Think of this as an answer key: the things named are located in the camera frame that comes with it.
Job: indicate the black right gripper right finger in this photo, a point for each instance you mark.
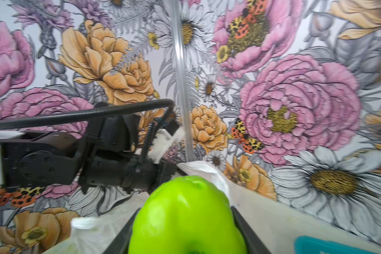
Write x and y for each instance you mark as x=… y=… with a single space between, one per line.
x=253 y=243

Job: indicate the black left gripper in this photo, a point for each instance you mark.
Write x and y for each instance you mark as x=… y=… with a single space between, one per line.
x=110 y=159

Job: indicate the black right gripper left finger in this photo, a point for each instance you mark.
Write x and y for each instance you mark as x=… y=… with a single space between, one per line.
x=120 y=244

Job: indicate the white translucent plastic bag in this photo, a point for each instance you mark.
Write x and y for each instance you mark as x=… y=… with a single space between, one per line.
x=94 y=235

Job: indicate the teal plastic mesh basket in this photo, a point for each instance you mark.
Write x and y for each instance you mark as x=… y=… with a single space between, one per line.
x=310 y=245

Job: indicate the green fruit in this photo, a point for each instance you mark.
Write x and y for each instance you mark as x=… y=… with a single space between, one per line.
x=187 y=215

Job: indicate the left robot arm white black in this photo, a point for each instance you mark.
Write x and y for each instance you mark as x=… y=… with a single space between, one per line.
x=41 y=151

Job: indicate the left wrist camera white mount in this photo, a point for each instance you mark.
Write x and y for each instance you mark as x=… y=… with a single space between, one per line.
x=162 y=142

